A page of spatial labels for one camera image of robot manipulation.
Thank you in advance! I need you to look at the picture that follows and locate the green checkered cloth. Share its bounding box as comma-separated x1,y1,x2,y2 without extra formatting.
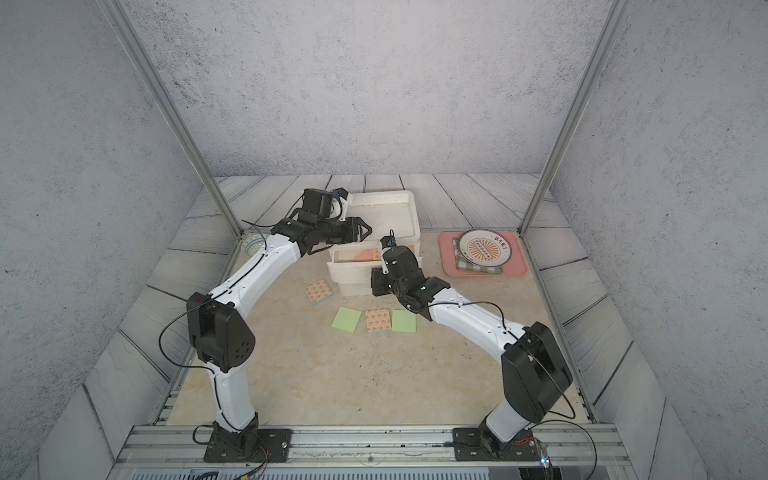
452,238,503,275

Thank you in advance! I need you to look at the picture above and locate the white drawer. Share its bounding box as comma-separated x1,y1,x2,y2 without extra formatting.
327,245,382,284

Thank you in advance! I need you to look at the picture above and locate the aluminium frame post left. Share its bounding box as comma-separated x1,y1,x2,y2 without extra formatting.
97,0,244,238

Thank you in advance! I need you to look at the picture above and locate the patterned sticky pad far left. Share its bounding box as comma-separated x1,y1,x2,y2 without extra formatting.
304,279,333,304

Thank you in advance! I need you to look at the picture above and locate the patterned sticky pad middle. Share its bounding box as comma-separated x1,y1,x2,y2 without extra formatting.
364,308,392,333

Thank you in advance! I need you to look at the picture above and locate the pink plastic tray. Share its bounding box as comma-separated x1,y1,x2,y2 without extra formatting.
438,231,528,278

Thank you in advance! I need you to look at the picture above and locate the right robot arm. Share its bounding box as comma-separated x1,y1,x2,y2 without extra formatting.
371,236,573,449

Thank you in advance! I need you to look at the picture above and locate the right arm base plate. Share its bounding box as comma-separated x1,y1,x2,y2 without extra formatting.
443,421,540,462

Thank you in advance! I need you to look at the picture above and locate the aluminium frame post right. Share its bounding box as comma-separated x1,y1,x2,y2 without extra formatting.
518,0,632,238

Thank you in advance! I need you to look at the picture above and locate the small patterned bowl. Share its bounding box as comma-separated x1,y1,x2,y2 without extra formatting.
240,232,266,257

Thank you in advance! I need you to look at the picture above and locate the white patterned plate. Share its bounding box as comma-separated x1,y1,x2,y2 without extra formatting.
458,229,513,268

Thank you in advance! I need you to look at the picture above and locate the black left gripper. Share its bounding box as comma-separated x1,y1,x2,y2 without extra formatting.
316,216,374,245

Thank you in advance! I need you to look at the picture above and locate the white drawer cabinet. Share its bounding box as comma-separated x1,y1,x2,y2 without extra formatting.
335,190,422,296

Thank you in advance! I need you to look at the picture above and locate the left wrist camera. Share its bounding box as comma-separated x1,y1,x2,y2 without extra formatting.
300,188,349,221

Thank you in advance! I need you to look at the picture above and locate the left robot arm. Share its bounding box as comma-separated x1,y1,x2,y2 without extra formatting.
187,215,372,434

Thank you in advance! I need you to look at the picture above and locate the pink sticky pad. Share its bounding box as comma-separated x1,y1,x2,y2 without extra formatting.
353,249,381,262

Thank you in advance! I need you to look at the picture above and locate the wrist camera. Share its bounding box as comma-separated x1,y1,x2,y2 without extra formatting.
380,230,397,250
300,188,349,221

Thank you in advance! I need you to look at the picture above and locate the aluminium frame post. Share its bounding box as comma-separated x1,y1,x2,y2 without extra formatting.
97,0,244,238
518,0,632,238

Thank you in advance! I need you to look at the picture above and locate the green sticky pad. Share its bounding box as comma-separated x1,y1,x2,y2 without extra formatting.
391,310,417,333
331,306,362,333

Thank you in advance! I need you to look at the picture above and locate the aluminium front rail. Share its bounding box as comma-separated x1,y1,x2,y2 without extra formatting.
109,421,637,479

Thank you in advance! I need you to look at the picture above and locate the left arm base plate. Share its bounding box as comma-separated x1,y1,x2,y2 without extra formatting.
203,416,293,463

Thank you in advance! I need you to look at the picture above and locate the patterned sticky pad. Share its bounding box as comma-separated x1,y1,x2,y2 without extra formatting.
364,308,392,333
304,279,333,304

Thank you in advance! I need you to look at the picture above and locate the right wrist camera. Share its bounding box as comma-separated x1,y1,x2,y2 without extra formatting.
380,230,397,250

